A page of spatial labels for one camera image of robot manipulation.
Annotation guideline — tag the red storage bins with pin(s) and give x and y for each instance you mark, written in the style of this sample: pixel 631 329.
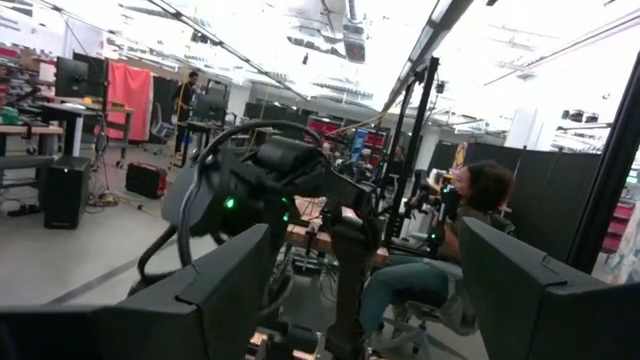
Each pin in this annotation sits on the red storage bins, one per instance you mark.
pixel 617 225
pixel 6 52

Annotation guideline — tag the LED light bar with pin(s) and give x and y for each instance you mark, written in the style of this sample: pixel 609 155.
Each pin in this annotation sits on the LED light bar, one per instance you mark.
pixel 440 20

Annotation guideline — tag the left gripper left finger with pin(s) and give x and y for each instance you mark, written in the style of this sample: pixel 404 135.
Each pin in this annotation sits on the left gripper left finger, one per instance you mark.
pixel 200 315

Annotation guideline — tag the grey office chair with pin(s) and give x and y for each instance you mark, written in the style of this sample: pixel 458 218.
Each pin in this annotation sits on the grey office chair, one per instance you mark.
pixel 440 310

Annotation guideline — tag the person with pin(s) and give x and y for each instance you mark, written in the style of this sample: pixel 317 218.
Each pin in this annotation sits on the person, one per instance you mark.
pixel 480 187
pixel 187 95

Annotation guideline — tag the black box cabinet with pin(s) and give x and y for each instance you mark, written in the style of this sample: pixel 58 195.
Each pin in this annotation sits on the black box cabinet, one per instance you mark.
pixel 65 195

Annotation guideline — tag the black computer monitor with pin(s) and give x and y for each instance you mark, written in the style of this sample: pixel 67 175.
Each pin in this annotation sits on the black computer monitor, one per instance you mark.
pixel 210 107
pixel 70 77

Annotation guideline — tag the red cloth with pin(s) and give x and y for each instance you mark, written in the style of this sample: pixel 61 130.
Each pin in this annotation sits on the red cloth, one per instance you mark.
pixel 130 95

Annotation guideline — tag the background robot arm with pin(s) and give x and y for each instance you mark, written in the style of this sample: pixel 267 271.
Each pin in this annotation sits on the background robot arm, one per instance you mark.
pixel 447 210

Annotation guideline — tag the black partition panel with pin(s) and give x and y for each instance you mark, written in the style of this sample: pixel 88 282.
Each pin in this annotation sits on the black partition panel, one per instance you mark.
pixel 550 190

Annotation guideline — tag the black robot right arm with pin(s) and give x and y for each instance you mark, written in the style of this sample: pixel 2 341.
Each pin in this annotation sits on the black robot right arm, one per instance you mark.
pixel 240 190

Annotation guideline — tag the wooden work table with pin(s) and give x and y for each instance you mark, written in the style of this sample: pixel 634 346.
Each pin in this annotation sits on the wooden work table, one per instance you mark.
pixel 315 240

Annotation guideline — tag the wooden workbench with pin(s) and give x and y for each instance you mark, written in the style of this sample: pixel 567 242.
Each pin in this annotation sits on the wooden workbench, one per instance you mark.
pixel 30 130

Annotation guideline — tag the grey ceiling unit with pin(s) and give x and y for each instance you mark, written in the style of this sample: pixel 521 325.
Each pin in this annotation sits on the grey ceiling unit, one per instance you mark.
pixel 352 47

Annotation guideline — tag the red black case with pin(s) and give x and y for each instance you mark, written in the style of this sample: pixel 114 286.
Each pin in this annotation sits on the red black case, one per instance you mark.
pixel 145 180

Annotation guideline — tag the white-legged desk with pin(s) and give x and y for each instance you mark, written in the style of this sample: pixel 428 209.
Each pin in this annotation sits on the white-legged desk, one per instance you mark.
pixel 75 131

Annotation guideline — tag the white patterned cloth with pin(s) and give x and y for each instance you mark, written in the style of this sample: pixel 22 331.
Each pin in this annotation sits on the white patterned cloth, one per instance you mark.
pixel 630 255

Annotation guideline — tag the red blue storage rack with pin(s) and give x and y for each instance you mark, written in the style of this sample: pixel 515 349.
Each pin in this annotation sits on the red blue storage rack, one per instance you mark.
pixel 325 127

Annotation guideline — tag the black upright frame post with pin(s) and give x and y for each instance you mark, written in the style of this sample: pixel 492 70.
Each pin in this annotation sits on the black upright frame post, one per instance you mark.
pixel 417 130
pixel 605 185

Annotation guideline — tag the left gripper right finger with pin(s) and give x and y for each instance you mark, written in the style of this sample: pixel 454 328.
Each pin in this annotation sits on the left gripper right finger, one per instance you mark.
pixel 540 315

